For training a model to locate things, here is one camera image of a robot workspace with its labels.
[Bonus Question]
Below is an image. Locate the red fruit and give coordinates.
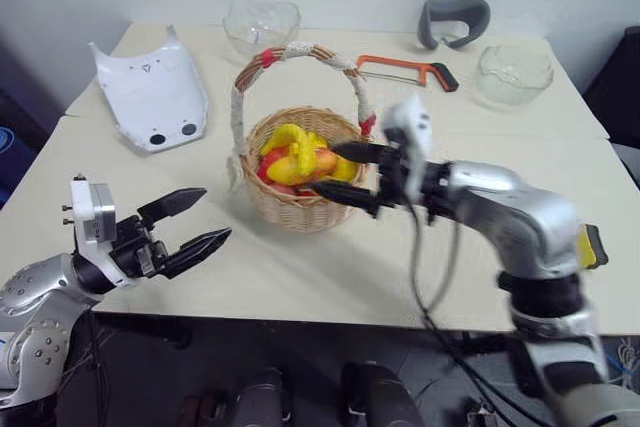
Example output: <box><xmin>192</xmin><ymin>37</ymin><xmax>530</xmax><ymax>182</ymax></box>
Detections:
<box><xmin>272</xmin><ymin>180</ymin><xmax>320</xmax><ymax>197</ymax></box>

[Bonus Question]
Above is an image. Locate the wicker basket with handle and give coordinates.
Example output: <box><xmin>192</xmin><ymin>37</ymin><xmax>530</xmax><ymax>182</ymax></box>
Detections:
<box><xmin>225</xmin><ymin>40</ymin><xmax>382</xmax><ymax>237</ymax></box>

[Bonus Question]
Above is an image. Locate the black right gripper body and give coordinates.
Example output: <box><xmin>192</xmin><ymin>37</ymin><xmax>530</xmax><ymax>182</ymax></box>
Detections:
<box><xmin>373</xmin><ymin>143</ymin><xmax>416</xmax><ymax>212</ymax></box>

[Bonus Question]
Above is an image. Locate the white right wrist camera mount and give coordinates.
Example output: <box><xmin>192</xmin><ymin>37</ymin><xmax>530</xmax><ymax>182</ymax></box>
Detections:
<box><xmin>380</xmin><ymin>93</ymin><xmax>434</xmax><ymax>201</ymax></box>

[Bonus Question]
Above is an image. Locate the orange red peach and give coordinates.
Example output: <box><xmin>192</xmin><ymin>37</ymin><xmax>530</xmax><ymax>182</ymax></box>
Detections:
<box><xmin>309</xmin><ymin>146</ymin><xmax>340</xmax><ymax>179</ymax></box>

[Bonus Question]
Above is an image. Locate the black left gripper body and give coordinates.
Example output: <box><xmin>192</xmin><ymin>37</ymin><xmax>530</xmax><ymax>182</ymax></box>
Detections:
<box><xmin>109</xmin><ymin>214</ymin><xmax>170</xmax><ymax>281</ymax></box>

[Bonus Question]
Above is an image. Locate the yellow banana bunch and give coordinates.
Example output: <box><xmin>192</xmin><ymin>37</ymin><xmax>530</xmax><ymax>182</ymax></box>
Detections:
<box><xmin>263</xmin><ymin>123</ymin><xmax>332</xmax><ymax>183</ymax></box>

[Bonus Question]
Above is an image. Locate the orange hacksaw black handle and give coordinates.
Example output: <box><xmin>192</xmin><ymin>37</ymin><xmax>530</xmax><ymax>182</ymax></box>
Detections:
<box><xmin>355</xmin><ymin>53</ymin><xmax>461</xmax><ymax>94</ymax></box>

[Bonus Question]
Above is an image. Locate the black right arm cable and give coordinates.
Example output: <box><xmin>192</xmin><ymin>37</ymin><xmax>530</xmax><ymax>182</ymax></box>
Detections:
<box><xmin>404</xmin><ymin>187</ymin><xmax>549</xmax><ymax>427</ymax></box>

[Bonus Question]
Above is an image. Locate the white cable bundle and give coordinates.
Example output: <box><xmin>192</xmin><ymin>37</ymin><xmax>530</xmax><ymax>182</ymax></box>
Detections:
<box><xmin>603</xmin><ymin>335</ymin><xmax>640</xmax><ymax>389</ymax></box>

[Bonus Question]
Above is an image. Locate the dark rounded shape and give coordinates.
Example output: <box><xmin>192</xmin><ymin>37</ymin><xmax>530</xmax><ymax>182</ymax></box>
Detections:
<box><xmin>341</xmin><ymin>360</ymin><xmax>427</xmax><ymax>427</ymax></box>
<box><xmin>233</xmin><ymin>366</ymin><xmax>292</xmax><ymax>427</ymax></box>

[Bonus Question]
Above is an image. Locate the yellow mango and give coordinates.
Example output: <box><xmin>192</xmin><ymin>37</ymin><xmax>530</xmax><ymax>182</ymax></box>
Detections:
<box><xmin>263</xmin><ymin>155</ymin><xmax>312</xmax><ymax>186</ymax></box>

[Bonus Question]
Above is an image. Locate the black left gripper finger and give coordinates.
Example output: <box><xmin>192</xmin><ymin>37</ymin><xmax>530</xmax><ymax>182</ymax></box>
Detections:
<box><xmin>161</xmin><ymin>226</ymin><xmax>234</xmax><ymax>281</ymax></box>
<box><xmin>137</xmin><ymin>187</ymin><xmax>208</xmax><ymax>229</ymax></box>

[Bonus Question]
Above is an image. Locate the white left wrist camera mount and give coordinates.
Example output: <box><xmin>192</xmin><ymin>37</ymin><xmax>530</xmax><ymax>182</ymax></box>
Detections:
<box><xmin>61</xmin><ymin>174</ymin><xmax>137</xmax><ymax>289</ymax></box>

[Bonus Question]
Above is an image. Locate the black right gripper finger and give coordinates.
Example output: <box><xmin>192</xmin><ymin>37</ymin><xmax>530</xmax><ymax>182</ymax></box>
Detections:
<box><xmin>331</xmin><ymin>140</ymin><xmax>397</xmax><ymax>166</ymax></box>
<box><xmin>310</xmin><ymin>179</ymin><xmax>382</xmax><ymax>219</ymax></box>

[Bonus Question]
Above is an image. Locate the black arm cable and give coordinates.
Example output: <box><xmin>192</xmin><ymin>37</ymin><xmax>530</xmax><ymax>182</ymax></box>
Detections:
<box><xmin>58</xmin><ymin>314</ymin><xmax>110</xmax><ymax>427</ymax></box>
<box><xmin>404</xmin><ymin>187</ymin><xmax>549</xmax><ymax>427</ymax></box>

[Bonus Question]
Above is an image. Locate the yellow lemon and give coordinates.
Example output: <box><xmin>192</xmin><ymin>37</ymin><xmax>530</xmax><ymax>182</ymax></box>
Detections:
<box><xmin>333</xmin><ymin>154</ymin><xmax>365</xmax><ymax>183</ymax></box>

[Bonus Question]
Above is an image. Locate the blue object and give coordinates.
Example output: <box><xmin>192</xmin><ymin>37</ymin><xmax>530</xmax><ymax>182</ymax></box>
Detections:
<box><xmin>0</xmin><ymin>124</ymin><xmax>40</xmax><ymax>209</ymax></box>

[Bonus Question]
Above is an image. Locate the clear glass bowl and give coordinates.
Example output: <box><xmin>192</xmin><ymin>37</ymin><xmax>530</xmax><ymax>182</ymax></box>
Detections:
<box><xmin>474</xmin><ymin>43</ymin><xmax>556</xmax><ymax>110</ymax></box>
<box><xmin>221</xmin><ymin>0</ymin><xmax>303</xmax><ymax>60</ymax></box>

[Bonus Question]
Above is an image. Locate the red apple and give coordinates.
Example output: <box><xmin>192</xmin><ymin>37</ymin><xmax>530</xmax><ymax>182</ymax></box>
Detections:
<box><xmin>256</xmin><ymin>145</ymin><xmax>290</xmax><ymax>179</ymax></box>

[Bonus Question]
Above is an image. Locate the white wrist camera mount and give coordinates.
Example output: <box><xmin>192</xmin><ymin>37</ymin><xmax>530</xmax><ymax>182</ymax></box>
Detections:
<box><xmin>61</xmin><ymin>174</ymin><xmax>137</xmax><ymax>289</ymax></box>
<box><xmin>380</xmin><ymin>93</ymin><xmax>434</xmax><ymax>201</ymax></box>

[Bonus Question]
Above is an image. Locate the gray headset face pad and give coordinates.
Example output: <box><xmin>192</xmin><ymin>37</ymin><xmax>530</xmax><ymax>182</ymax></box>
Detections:
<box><xmin>416</xmin><ymin>0</ymin><xmax>492</xmax><ymax>51</ymax></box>

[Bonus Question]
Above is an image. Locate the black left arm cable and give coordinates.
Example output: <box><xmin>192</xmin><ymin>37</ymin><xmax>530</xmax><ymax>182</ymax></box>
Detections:
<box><xmin>58</xmin><ymin>314</ymin><xmax>110</xmax><ymax>427</ymax></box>

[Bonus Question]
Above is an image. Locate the white plastic robot shell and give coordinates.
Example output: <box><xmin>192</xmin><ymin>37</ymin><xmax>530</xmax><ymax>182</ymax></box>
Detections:
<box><xmin>88</xmin><ymin>23</ymin><xmax>211</xmax><ymax>155</ymax></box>

